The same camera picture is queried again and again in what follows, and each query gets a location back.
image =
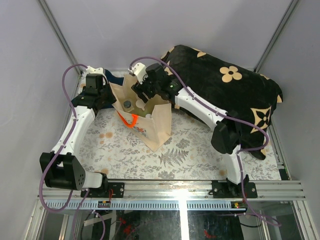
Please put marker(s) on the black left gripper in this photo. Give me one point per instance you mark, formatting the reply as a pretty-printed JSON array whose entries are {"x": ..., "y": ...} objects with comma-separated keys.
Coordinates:
[{"x": 107, "y": 85}]

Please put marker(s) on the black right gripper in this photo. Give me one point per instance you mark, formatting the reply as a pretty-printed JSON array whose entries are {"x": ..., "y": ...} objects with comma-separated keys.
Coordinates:
[{"x": 139, "y": 89}]

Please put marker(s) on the green lotion pump bottle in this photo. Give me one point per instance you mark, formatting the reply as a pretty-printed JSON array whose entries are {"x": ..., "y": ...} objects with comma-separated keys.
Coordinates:
[{"x": 141, "y": 108}]

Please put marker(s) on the beige canvas tote bag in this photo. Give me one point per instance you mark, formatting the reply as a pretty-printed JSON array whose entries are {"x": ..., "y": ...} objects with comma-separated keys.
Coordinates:
[{"x": 153, "y": 132}]

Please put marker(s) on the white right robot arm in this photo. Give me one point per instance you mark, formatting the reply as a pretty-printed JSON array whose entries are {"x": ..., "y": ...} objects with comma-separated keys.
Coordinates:
[{"x": 226, "y": 139}]

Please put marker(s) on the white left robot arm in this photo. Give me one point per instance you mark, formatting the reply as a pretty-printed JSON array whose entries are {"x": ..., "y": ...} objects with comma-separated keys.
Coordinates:
[{"x": 61, "y": 165}]

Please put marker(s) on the dark blue cloth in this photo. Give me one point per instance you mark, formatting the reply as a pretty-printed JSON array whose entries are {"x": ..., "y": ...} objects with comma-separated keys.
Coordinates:
[{"x": 113, "y": 78}]

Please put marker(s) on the floral patterned table mat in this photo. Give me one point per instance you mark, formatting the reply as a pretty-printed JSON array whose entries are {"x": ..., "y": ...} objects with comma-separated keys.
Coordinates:
[{"x": 110, "y": 147}]

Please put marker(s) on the black floral plush blanket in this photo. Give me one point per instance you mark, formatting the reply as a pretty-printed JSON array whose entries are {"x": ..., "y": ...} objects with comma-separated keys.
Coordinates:
[{"x": 253, "y": 96}]

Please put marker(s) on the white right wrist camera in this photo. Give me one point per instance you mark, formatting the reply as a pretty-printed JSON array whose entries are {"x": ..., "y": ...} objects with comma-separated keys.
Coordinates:
[{"x": 138, "y": 70}]

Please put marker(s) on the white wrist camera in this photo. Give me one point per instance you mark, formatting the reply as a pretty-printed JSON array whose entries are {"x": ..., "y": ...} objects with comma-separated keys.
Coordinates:
[
  {"x": 138, "y": 70},
  {"x": 92, "y": 70}
]

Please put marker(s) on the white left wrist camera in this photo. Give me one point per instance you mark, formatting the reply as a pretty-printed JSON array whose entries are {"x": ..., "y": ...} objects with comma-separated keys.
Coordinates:
[{"x": 92, "y": 70}]

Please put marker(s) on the aluminium mounting rail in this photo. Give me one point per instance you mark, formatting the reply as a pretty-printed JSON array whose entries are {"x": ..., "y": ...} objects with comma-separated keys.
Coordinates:
[{"x": 256, "y": 190}]

